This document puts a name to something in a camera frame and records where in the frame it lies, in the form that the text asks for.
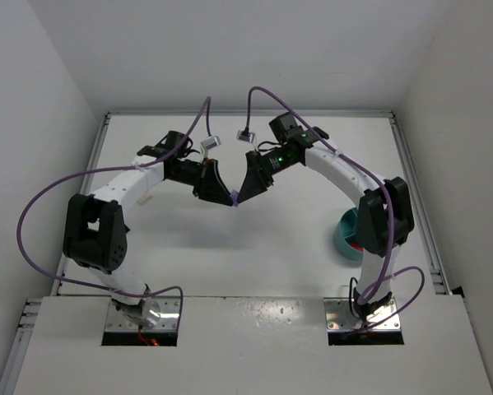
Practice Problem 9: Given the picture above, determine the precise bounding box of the purple lego brick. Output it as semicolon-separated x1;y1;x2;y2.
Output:
230;190;239;207

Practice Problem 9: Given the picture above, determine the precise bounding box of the cream lego brick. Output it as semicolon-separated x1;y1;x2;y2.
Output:
137;195;152;205

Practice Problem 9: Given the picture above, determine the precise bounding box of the large red lego brick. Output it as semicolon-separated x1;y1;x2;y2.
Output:
351;243;363;252

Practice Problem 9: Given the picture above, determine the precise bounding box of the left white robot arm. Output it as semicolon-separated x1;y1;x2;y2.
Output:
63;131;235;323

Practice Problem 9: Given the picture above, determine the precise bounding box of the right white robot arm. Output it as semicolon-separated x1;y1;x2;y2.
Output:
236;113;414;320

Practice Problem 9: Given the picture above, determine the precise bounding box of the teal divided round container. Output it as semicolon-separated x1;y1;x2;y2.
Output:
333;207;363;263

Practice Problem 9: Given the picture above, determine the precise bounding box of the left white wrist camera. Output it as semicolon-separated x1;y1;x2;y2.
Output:
200;136;221;158

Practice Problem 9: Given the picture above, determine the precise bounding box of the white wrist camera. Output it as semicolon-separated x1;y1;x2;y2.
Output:
200;136;221;158
236;129;258;151

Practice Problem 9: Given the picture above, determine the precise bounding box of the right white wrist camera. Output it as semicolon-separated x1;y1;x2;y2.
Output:
236;129;258;151

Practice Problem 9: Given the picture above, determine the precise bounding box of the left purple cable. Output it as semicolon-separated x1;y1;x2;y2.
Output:
16;96;212;304

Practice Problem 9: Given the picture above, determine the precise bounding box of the purple cable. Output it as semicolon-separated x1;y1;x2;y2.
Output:
16;96;212;304
245;86;426;333

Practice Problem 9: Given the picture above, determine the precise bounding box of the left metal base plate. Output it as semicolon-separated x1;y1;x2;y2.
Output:
105;297;181;333

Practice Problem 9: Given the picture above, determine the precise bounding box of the metal base plate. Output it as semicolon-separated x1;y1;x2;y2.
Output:
323;298;402;334
105;297;181;333

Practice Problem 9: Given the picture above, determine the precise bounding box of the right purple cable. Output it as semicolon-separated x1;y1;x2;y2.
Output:
245;86;426;333

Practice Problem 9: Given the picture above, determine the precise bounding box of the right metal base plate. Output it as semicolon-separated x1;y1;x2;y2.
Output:
323;298;402;334

